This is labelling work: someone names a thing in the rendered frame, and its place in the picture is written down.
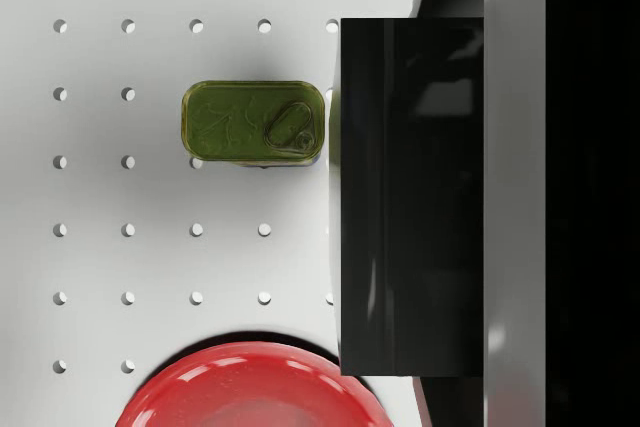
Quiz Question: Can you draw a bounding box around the flat-sided can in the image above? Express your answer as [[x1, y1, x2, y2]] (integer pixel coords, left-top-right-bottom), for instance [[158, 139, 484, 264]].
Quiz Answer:
[[180, 79, 326, 169]]

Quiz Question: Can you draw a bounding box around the red plate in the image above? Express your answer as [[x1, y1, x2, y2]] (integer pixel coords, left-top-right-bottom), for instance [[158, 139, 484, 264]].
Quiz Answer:
[[115, 340, 396, 427]]

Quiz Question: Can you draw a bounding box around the grey cube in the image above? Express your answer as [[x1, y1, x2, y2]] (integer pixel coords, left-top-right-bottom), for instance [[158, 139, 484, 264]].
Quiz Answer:
[[339, 17, 485, 378]]

